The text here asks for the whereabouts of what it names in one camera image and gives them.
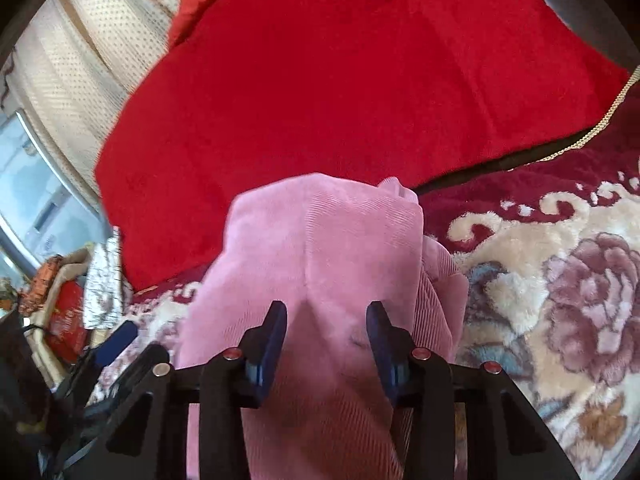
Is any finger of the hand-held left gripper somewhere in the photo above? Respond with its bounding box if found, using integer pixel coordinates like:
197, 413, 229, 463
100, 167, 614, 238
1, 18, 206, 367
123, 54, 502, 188
82, 344, 171, 418
50, 320, 139, 401

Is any cream dotted curtain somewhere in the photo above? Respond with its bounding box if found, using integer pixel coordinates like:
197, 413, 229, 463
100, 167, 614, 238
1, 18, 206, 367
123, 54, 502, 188
0, 0, 201, 216

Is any red fleece blanket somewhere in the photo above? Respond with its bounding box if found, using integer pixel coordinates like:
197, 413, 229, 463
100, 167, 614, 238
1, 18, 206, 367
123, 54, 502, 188
94, 0, 632, 293

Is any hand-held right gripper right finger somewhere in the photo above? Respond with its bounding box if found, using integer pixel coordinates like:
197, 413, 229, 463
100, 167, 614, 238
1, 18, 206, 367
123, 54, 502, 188
366, 301, 582, 480

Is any floral plush blanket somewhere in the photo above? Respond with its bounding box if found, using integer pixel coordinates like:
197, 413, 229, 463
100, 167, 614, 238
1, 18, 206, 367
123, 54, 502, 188
92, 65, 640, 480

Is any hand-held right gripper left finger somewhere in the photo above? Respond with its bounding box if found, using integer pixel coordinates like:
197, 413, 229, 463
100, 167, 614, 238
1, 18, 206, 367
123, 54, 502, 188
65, 301, 289, 480

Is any white grey patterned cloth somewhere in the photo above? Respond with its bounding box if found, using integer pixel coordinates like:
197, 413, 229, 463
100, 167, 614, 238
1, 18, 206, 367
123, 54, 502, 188
82, 226, 135, 332

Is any aluminium framed window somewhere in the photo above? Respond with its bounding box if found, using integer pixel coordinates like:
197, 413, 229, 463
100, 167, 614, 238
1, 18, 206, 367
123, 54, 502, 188
0, 110, 113, 281

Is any orange patterned cloth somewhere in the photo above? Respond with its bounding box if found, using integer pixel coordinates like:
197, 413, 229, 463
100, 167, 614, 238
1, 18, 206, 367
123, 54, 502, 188
31, 255, 67, 303

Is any pink corduroy garment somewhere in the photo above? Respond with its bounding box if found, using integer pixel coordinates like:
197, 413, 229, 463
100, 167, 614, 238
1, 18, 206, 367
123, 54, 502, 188
175, 172, 471, 480

